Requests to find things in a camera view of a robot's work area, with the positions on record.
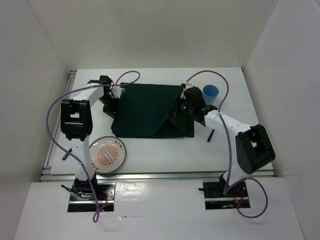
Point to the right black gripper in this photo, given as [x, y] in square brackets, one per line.
[177, 111]

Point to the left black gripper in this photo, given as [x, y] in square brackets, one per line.
[112, 111]

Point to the dark green cloth napkin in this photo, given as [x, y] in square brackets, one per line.
[147, 111]

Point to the orange sunburst patterned plate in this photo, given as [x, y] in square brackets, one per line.
[108, 154]

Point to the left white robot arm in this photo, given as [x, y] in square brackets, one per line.
[77, 121]

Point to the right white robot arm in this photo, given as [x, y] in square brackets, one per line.
[249, 146]

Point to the blue plastic cup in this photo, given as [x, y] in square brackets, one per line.
[209, 94]

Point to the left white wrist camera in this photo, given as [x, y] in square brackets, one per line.
[117, 91]

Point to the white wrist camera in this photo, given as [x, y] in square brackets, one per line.
[186, 85]
[117, 91]

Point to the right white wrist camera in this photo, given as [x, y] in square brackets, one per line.
[186, 85]

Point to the gold knife black handle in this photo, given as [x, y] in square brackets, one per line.
[210, 136]

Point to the gold fork black handle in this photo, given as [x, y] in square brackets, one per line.
[67, 154]

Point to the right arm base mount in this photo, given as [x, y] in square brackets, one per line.
[214, 198]

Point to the aluminium table frame rail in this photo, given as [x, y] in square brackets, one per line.
[178, 158]

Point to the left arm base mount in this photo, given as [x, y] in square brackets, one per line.
[82, 202]

